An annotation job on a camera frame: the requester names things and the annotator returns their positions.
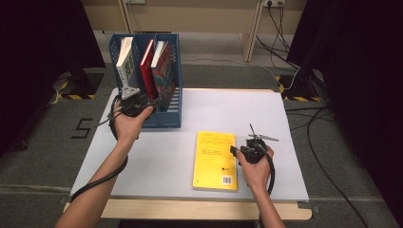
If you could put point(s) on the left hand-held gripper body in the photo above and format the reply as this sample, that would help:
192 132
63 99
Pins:
131 103

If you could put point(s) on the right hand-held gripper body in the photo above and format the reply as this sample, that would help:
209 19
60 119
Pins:
255 152

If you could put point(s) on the blue plastic file rack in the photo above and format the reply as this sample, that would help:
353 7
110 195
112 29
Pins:
176 104

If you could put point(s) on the yellow book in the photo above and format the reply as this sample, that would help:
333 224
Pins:
214 161

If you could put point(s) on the dark teal illustrated book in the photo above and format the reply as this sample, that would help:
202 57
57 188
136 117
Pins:
164 79

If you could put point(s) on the red illustrated book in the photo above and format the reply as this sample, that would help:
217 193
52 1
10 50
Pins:
149 76

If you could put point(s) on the white book with picture grid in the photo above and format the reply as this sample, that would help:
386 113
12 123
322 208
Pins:
126 63

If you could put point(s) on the person's right hand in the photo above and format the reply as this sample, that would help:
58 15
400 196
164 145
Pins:
256 175

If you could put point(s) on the person's left hand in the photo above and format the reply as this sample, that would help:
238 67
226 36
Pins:
130 128

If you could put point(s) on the white table board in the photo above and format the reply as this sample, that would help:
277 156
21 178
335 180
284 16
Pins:
269 114

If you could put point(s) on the stand base with hazard tape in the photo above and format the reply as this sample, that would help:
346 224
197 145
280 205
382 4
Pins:
79 85
297 90

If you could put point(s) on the beige wooden furniture leg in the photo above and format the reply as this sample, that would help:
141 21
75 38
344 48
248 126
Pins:
252 31
125 17

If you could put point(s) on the wooden table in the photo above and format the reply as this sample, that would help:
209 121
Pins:
158 210

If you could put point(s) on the black curtain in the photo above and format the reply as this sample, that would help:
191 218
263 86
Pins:
364 79
38 63

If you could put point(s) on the white wall socket with plugs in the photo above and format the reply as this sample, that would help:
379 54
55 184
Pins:
274 2

